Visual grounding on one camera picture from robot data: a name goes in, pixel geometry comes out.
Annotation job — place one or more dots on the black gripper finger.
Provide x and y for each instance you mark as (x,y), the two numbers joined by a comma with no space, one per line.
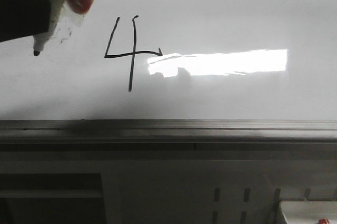
(21,18)

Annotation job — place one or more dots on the white whiteboard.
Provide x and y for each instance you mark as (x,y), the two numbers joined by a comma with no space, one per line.
(178,59)

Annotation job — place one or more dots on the white perforated pegboard panel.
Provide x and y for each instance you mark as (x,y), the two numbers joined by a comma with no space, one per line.
(218,191)

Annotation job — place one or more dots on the white marker tray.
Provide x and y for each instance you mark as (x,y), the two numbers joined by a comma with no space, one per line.
(306,211)

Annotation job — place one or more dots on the grey aluminium whiteboard frame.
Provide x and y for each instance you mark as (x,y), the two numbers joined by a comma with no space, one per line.
(175,138)

